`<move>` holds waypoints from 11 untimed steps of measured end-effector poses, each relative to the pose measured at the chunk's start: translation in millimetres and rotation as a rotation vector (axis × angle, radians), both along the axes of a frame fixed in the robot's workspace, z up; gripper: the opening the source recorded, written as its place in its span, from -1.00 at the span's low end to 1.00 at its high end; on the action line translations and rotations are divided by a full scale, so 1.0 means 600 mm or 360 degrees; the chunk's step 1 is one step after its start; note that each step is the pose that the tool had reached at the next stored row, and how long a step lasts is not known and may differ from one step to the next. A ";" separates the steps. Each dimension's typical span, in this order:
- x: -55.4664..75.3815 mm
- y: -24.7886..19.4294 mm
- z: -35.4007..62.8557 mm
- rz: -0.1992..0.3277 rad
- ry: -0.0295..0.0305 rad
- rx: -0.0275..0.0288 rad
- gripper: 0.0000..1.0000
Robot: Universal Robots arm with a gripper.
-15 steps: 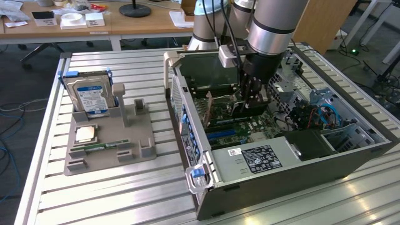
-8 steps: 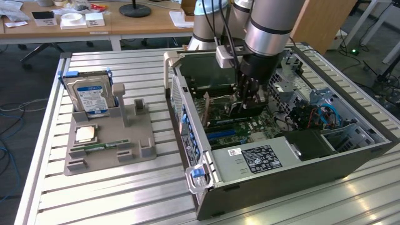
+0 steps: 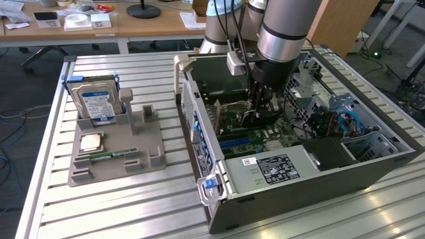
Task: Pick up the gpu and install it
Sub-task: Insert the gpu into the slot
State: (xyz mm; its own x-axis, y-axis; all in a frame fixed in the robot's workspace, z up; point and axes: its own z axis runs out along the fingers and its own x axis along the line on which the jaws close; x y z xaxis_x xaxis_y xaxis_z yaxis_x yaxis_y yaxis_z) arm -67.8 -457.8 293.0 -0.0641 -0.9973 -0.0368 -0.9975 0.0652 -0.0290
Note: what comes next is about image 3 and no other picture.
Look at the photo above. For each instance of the white tape roll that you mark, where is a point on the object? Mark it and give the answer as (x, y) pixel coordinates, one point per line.
(76, 23)

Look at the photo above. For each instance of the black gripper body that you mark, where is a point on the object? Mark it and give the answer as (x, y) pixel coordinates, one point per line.
(272, 74)

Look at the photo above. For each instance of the white desk sticker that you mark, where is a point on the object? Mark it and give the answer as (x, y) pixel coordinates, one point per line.
(105, 35)

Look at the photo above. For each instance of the grey cup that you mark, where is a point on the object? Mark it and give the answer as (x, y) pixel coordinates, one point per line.
(48, 3)

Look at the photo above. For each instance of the red and white card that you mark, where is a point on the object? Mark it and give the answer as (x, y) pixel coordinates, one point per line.
(16, 26)

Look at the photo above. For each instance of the black and white card box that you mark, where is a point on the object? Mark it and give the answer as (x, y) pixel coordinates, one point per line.
(47, 16)

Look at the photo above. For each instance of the blue case release latch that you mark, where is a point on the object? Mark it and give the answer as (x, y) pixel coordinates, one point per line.
(209, 188)

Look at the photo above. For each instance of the hard disk with blue rails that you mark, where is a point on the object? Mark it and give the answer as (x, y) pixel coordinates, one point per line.
(96, 99)

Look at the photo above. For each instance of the white box with red dot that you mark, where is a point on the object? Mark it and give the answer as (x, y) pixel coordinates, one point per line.
(360, 46)

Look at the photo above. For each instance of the grey parts rack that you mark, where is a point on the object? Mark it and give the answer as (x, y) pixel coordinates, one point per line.
(109, 174)

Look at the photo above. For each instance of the black plastic air shroud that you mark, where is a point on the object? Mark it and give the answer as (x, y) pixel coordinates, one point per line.
(328, 154)

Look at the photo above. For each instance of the black office chair base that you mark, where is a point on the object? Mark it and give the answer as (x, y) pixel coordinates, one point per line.
(33, 58)

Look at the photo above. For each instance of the wooden desk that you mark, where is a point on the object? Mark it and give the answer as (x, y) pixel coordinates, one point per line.
(40, 35)

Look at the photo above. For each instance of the open grey PC case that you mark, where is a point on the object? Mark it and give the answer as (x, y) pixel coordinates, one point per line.
(298, 204)

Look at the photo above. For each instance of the white paper stack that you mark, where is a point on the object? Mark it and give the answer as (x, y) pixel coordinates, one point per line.
(191, 22)

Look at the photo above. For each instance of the silver CPU chip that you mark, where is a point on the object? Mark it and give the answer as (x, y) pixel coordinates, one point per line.
(91, 142)

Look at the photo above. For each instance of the grey power supply unit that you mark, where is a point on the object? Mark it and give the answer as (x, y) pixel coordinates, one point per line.
(239, 174)

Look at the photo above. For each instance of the green motherboard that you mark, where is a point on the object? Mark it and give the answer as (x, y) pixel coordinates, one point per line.
(265, 137)

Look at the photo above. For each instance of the black round lamp base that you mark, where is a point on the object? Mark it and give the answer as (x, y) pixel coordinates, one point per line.
(143, 12)

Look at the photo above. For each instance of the wooden cabinet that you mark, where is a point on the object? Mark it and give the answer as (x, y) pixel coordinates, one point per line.
(358, 25)

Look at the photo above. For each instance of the perforated metal disk bay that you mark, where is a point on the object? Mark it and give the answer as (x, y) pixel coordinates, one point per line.
(305, 104)

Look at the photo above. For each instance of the silver slanted disk bay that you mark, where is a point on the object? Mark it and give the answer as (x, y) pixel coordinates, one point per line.
(374, 144)

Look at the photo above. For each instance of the white table frame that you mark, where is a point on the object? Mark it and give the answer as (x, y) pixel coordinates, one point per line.
(416, 57)

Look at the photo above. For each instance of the red and white packet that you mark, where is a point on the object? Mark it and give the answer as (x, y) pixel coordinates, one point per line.
(103, 8)

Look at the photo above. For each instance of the clear plastic bag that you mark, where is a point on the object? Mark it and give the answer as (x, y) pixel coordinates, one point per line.
(13, 13)

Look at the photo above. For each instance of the dark grey packet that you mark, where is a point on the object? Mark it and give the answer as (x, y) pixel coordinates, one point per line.
(83, 7)

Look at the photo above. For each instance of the black box with green light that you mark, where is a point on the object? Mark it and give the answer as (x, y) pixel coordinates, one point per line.
(376, 56)

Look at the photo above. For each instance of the brown cardboard box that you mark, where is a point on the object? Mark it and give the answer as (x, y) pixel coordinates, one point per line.
(199, 7)

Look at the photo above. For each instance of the long expansion slot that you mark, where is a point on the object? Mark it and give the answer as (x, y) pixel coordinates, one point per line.
(236, 143)

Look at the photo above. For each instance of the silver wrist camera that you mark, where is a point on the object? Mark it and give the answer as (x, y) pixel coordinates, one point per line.
(237, 64)

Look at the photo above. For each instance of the flat white box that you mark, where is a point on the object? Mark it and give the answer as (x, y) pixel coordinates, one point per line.
(77, 28)

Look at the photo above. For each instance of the graphics card with black fan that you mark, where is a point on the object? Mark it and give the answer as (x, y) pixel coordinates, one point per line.
(263, 122)

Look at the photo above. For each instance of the white labelled box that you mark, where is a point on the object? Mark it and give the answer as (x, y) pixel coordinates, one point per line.
(100, 21)

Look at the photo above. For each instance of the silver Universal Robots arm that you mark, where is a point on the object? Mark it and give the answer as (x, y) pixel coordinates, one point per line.
(285, 30)

